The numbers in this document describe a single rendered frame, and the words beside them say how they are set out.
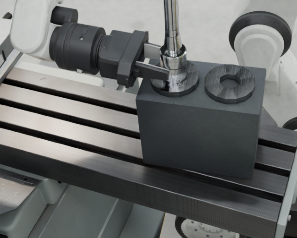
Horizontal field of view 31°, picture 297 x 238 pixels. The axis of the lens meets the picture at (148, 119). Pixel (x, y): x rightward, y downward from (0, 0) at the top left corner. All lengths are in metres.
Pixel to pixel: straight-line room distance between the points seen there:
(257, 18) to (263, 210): 0.44
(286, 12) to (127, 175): 0.50
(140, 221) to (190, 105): 1.01
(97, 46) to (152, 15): 2.07
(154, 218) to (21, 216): 0.77
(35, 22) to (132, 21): 2.04
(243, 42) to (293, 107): 0.28
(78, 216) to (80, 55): 0.65
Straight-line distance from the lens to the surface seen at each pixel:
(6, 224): 1.22
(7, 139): 1.21
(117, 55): 0.95
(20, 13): 1.00
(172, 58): 0.93
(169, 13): 0.88
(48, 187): 1.24
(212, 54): 2.77
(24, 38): 0.99
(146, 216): 1.91
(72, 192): 1.41
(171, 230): 1.64
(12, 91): 1.31
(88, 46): 0.96
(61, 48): 0.98
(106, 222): 1.73
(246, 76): 0.98
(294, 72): 1.43
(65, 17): 1.01
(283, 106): 1.45
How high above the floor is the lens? 1.81
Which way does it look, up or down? 47 degrees down
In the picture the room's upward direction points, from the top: 6 degrees counter-clockwise
